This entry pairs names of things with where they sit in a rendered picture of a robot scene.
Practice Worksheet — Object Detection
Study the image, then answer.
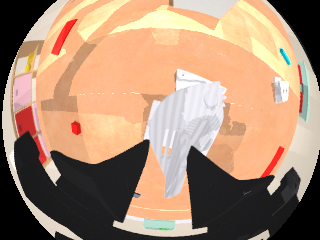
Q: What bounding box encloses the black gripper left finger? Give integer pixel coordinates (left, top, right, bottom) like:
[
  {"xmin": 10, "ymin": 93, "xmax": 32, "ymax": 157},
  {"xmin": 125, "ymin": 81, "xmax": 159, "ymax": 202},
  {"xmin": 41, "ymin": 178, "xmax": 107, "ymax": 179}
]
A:
[{"xmin": 49, "ymin": 139, "xmax": 151, "ymax": 223}]

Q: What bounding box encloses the grey flat bar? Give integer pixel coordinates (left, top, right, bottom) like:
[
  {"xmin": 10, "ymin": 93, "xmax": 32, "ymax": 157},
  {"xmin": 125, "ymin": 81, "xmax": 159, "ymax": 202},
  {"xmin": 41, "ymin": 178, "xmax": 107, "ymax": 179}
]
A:
[{"xmin": 133, "ymin": 192, "xmax": 140, "ymax": 199}]

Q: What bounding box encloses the cyan rectangular bar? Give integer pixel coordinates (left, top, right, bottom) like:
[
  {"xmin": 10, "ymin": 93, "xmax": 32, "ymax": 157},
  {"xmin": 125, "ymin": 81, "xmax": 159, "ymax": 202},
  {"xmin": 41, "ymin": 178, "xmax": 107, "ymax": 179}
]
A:
[{"xmin": 279, "ymin": 48, "xmax": 291, "ymax": 65}]

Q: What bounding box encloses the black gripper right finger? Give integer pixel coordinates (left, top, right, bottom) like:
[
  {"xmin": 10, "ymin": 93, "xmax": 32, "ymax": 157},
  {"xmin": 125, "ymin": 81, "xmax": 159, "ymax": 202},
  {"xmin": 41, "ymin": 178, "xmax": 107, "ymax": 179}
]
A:
[{"xmin": 185, "ymin": 145, "xmax": 275, "ymax": 229}]

